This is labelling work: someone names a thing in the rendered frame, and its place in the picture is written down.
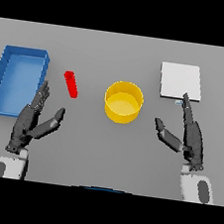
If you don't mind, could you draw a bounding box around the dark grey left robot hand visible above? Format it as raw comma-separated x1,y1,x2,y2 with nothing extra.
5,75,69,161

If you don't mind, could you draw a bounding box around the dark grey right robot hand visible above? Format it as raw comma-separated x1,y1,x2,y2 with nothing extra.
148,88,214,173

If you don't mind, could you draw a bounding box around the red beaker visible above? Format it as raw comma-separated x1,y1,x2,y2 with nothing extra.
60,69,81,99

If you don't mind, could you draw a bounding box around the pale square measuring scale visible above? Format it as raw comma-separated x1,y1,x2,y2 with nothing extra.
157,60,206,108

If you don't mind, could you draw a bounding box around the yellow bowl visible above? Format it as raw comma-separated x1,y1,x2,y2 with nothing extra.
101,78,147,127

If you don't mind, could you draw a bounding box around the blue plastic tray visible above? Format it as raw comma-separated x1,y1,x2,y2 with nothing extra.
0,44,52,122

